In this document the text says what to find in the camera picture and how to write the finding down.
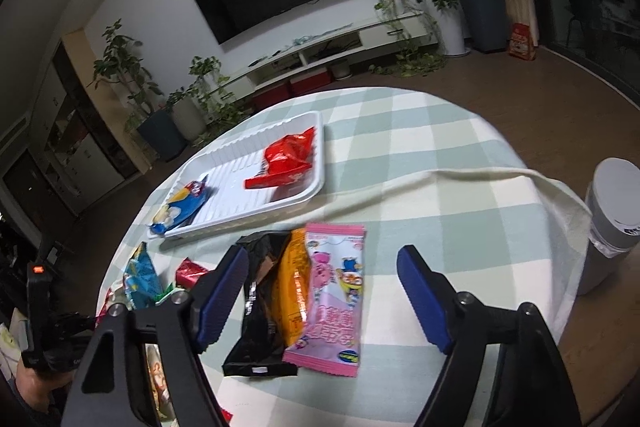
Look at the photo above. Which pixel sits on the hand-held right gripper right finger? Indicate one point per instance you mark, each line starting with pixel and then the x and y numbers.
pixel 422 307

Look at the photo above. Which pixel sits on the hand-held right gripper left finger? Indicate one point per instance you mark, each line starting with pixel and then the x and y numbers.
pixel 222 302

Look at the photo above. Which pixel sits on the small red snack packet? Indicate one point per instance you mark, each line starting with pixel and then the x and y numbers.
pixel 189 273
pixel 227 416

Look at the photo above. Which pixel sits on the black snack packet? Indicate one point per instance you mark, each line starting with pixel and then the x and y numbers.
pixel 250 337

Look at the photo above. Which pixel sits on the red white snack packet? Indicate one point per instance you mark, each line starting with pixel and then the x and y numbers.
pixel 107 302

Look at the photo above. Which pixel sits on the orange snack packet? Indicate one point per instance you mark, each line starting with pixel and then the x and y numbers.
pixel 292 287

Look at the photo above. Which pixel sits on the light blue snack packet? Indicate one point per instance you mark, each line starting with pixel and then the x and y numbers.
pixel 142 277

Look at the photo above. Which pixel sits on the pink snack packet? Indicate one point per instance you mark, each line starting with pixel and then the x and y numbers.
pixel 330 297

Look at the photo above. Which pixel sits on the clear bread packet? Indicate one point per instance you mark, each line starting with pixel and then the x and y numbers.
pixel 157 382

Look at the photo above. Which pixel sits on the white plastic tray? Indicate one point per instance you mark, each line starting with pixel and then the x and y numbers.
pixel 240 177

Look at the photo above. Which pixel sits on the person's left hand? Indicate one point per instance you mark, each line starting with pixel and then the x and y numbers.
pixel 32 384

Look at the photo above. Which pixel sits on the dark blue yellow snack packet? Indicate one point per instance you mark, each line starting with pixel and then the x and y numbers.
pixel 180 207

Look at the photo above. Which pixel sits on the checked tablecloth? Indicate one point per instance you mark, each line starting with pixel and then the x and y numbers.
pixel 425 157

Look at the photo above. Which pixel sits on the large red snack packet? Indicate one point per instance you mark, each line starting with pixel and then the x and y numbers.
pixel 285 157

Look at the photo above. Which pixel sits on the wooden shelf cabinet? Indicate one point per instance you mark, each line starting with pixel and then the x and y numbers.
pixel 85 142

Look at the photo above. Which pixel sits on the dark round planter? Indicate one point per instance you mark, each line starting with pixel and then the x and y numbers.
pixel 162 134

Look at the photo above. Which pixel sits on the grey round planter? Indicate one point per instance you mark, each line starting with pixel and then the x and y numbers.
pixel 189 119

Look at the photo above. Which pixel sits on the red storage box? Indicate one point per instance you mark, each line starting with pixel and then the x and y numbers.
pixel 311 82
pixel 270 96

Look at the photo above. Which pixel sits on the grey white trash can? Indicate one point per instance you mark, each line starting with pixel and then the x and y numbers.
pixel 610 207

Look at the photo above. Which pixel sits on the small leafy plant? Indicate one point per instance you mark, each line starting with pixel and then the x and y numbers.
pixel 207 72

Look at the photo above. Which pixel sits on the small white pot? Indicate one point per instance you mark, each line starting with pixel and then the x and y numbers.
pixel 342 70

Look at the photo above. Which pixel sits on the tall leafy tree plant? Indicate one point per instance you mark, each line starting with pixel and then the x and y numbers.
pixel 122 67

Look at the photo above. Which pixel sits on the tall white planter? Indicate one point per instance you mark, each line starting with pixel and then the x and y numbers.
pixel 447 32

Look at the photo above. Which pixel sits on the white television cabinet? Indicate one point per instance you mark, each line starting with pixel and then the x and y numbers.
pixel 380 32

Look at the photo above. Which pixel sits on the red paper bag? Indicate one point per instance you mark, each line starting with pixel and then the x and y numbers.
pixel 521 42

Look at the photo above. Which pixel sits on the dark grey square planter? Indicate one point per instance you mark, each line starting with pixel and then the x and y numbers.
pixel 482 22

